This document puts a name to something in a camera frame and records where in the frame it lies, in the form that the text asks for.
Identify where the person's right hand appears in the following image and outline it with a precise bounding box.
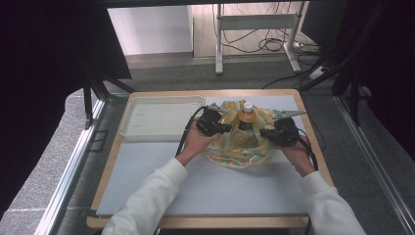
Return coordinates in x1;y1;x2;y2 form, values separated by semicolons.
275;137;316;178

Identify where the white metal desk frame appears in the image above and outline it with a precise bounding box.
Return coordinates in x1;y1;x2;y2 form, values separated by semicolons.
213;2;309;76

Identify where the tangle of black floor cables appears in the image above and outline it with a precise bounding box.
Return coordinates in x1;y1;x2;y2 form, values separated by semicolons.
220;2;322;56

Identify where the wooden table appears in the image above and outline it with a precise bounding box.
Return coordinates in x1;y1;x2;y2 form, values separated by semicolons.
85;88;335;230

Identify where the white table mat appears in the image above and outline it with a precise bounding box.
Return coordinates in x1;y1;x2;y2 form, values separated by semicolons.
95;94;309;216

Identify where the white plastic tray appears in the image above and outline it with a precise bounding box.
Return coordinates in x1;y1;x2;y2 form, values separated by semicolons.
118;95;206;143

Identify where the person's left hand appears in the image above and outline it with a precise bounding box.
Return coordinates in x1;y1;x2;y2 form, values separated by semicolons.
175;118;223;166

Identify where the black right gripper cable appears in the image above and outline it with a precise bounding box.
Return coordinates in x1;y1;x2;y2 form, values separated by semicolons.
296;127;319;172

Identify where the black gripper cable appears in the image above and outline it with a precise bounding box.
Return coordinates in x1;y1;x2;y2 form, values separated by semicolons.
296;127;319;172
174;105;208;158

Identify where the black curtain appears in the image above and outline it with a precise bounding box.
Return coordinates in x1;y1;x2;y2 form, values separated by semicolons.
0;0;132;220
339;0;415;162

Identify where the aluminium rail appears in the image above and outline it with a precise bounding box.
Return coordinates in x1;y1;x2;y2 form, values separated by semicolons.
335;94;415;235
33;97;110;235

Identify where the orange drink bottle white cap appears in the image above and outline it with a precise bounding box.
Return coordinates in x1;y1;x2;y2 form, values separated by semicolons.
237;101;256;131

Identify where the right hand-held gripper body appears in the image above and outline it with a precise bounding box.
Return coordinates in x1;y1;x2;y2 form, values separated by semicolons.
272;110;308;147

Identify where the white power strip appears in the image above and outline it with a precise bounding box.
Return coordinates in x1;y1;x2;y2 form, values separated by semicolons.
307;66;328;81

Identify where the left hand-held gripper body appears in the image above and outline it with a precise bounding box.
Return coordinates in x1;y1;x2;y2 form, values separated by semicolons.
195;102;229;137

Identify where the black metal stand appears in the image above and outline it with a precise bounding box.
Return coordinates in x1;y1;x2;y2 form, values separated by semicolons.
299;0;394;127
80;75;137;129

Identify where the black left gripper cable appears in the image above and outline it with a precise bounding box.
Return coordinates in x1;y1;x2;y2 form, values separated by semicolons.
174;105;208;158

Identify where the lemon print plastic bag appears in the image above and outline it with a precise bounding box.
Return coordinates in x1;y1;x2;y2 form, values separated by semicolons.
200;99;279;169

